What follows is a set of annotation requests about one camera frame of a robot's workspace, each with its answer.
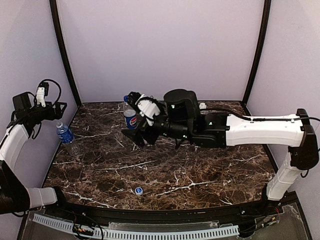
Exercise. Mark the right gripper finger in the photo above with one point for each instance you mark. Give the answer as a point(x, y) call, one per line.
point(138, 140)
point(130, 133)

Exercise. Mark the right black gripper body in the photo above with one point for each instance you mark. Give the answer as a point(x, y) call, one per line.
point(146, 126)

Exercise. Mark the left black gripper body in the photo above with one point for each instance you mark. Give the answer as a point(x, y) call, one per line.
point(53, 110)

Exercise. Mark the Pocari Sweat bottle blue label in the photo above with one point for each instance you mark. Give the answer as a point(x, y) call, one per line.
point(67, 139)

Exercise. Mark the blue white Pocari cap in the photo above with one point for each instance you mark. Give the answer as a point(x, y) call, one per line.
point(138, 191)

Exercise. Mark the clear unlabeled plastic bottle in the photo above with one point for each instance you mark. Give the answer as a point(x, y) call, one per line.
point(202, 106)

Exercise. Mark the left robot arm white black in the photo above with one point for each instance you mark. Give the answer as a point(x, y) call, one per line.
point(14, 196)

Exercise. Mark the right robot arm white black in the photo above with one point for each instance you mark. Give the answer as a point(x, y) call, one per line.
point(180, 117)

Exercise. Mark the Pepsi bottle blue cap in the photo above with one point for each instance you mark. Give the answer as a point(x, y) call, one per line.
point(129, 114)

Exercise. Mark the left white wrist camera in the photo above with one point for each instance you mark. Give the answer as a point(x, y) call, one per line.
point(41, 92)

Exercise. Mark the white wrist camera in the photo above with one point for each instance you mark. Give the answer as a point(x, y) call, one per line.
point(41, 92)
point(144, 105)

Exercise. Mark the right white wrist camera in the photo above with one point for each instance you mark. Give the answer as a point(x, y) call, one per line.
point(144, 105)

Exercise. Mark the left black frame post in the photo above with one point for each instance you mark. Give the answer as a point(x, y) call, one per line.
point(63, 51)

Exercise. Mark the black frame post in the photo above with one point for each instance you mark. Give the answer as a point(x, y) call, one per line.
point(258, 51)
point(63, 51)

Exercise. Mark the white slotted cable duct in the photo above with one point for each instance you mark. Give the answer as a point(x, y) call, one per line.
point(134, 231)

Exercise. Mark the black front table rail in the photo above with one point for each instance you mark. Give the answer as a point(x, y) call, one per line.
point(236, 214)

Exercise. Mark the right black frame post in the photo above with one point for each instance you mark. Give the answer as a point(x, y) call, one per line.
point(258, 51)

